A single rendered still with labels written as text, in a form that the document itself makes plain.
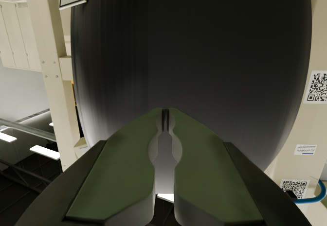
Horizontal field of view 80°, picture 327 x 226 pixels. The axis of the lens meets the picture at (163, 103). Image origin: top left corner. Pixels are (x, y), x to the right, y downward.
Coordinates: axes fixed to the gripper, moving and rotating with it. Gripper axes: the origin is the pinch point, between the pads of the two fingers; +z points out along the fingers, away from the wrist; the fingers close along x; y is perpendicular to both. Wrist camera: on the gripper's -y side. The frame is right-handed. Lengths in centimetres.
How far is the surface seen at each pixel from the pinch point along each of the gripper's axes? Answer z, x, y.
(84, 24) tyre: 12.2, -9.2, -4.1
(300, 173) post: 26, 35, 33
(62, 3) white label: 13.9, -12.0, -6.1
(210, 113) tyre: 8.0, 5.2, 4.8
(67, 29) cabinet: 426, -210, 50
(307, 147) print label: 27, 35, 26
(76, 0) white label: 13.1, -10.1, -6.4
